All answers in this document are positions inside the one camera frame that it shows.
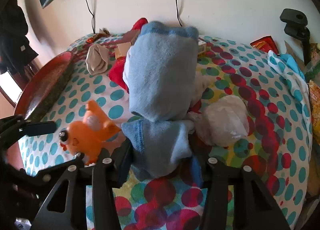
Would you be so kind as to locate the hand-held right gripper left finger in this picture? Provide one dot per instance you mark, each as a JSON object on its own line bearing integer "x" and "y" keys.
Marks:
{"x": 126, "y": 152}

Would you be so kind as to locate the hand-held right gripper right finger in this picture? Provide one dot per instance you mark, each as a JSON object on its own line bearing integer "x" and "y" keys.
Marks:
{"x": 196, "y": 170}

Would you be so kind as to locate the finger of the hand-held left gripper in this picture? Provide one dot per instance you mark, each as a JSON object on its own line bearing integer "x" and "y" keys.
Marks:
{"x": 41, "y": 128}
{"x": 60, "y": 167}

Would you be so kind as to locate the orange toy animal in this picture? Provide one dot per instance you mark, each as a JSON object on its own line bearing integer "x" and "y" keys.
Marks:
{"x": 95, "y": 139}

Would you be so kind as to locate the round red tray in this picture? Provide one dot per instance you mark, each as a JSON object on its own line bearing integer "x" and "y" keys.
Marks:
{"x": 42, "y": 87}

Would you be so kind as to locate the clear plastic bag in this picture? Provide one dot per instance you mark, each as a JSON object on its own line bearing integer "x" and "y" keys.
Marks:
{"x": 222, "y": 119}

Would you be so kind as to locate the red sock with orange print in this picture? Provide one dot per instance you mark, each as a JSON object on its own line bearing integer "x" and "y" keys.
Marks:
{"x": 117, "y": 72}

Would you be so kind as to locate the beige white sock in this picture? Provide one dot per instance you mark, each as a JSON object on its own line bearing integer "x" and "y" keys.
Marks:
{"x": 97, "y": 61}

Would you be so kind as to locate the light blue sock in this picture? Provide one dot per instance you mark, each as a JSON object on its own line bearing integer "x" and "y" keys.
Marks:
{"x": 160, "y": 69}

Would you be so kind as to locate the maroon box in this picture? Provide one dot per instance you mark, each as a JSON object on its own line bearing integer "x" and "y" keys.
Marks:
{"x": 130, "y": 36}

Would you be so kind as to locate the yellow box with cartoon print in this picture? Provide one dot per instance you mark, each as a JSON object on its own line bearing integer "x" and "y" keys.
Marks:
{"x": 202, "y": 48}

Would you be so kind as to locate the plain red sock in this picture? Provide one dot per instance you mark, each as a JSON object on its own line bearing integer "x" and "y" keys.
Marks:
{"x": 140, "y": 23}

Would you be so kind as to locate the polka dot tablecloth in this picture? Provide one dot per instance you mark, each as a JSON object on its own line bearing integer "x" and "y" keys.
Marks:
{"x": 75, "y": 89}

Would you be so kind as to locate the black hanging clothing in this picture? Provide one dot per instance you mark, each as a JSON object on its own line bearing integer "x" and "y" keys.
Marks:
{"x": 15, "y": 34}

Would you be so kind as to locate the red candy wrapper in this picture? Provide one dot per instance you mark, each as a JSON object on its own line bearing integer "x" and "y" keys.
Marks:
{"x": 93, "y": 39}

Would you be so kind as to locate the small tan paper scrap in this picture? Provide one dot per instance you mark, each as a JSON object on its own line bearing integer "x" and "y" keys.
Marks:
{"x": 104, "y": 31}

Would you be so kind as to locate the white and blue cloth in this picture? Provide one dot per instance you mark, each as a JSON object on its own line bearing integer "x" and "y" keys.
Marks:
{"x": 287, "y": 69}

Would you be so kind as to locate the red snack packet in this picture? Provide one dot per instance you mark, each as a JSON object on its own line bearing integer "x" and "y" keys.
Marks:
{"x": 265, "y": 44}

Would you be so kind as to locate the cardboard piece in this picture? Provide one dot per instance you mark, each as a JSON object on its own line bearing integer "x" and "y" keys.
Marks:
{"x": 293, "y": 54}

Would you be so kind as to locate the black clamp mount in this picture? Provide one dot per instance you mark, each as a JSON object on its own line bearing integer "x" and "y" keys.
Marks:
{"x": 296, "y": 24}

